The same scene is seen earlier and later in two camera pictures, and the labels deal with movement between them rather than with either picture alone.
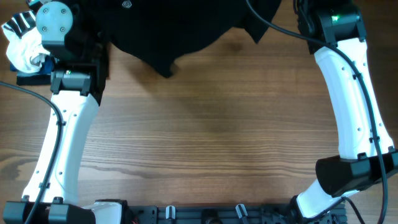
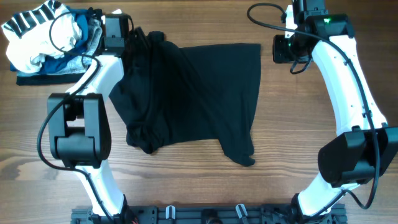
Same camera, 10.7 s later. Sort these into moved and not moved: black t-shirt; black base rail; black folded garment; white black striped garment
Moved: black t-shirt
Not moved: black base rail; black folded garment; white black striped garment
